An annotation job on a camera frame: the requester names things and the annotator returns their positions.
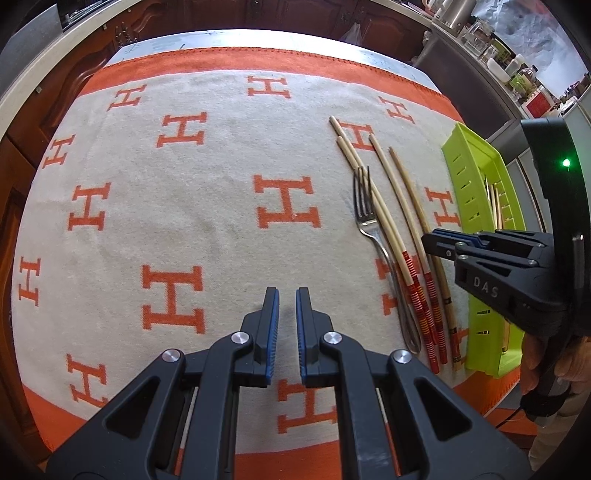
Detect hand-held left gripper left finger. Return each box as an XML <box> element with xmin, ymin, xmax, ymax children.
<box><xmin>46</xmin><ymin>286</ymin><xmax>282</xmax><ymax>480</ymax></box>

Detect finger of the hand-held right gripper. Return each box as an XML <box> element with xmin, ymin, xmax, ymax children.
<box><xmin>434</xmin><ymin>229</ymin><xmax>552</xmax><ymax>245</ymax></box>
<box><xmin>422</xmin><ymin>233</ymin><xmax>490</xmax><ymax>268</ymax></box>

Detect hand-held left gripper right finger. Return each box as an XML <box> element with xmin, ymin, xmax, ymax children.
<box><xmin>295</xmin><ymin>286</ymin><xmax>532</xmax><ymax>480</ymax></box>

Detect brown wooden chopstick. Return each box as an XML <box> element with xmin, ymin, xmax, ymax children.
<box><xmin>482</xmin><ymin>175</ymin><xmax>505</xmax><ymax>230</ymax></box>

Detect green plastic tray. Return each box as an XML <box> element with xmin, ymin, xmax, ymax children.
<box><xmin>441</xmin><ymin>122</ymin><xmax>527</xmax><ymax>380</ymax></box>

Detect metal fork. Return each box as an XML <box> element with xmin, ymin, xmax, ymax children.
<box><xmin>352</xmin><ymin>165</ymin><xmax>422</xmax><ymax>355</ymax></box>

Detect bamboo chopstick black label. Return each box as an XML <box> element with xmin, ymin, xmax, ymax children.
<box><xmin>388</xmin><ymin>146</ymin><xmax>464</xmax><ymax>372</ymax></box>

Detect person's right hand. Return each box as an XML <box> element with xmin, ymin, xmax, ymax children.
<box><xmin>521</xmin><ymin>333</ymin><xmax>591</xmax><ymax>394</ymax></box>

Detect red can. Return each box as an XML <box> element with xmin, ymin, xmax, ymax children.
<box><xmin>526</xmin><ymin>88</ymin><xmax>556</xmax><ymax>117</ymax></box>

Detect orange and beige printed blanket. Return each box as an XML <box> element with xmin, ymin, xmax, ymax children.
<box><xmin>11</xmin><ymin>46</ymin><xmax>522</xmax><ymax>480</ymax></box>

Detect green label bottle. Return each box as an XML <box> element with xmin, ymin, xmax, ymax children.
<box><xmin>508</xmin><ymin>65</ymin><xmax>540</xmax><ymax>99</ymax></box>

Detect steel cabinet appliance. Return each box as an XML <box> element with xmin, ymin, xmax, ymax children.
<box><xmin>411</xmin><ymin>18</ymin><xmax>522</xmax><ymax>137</ymax></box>

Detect steel electric kettle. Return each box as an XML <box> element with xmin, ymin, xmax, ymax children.
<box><xmin>434</xmin><ymin>0</ymin><xmax>477</xmax><ymax>24</ymax></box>

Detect light blue printed tablecloth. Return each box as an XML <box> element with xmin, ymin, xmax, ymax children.
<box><xmin>111</xmin><ymin>28</ymin><xmax>437</xmax><ymax>93</ymax></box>

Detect black cable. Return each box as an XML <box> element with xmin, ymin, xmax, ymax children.
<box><xmin>496</xmin><ymin>404</ymin><xmax>532</xmax><ymax>430</ymax></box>

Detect clear plastic wall sheet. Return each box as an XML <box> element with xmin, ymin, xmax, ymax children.
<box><xmin>475</xmin><ymin>0</ymin><xmax>580</xmax><ymax>93</ymax></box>

